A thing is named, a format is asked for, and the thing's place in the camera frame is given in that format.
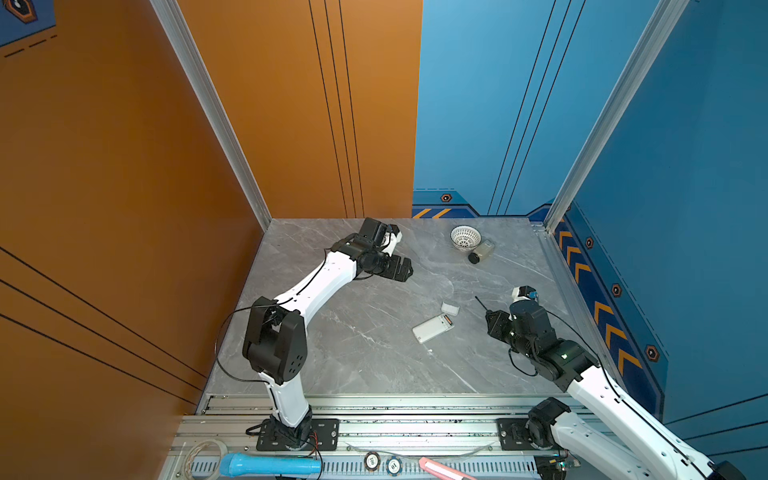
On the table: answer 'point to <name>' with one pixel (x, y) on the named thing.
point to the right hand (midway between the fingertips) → (484, 317)
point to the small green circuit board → (551, 466)
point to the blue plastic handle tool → (234, 465)
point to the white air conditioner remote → (431, 328)
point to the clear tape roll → (187, 462)
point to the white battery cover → (452, 309)
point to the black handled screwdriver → (480, 302)
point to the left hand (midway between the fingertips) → (400, 265)
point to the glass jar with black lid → (482, 252)
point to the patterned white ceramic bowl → (465, 237)
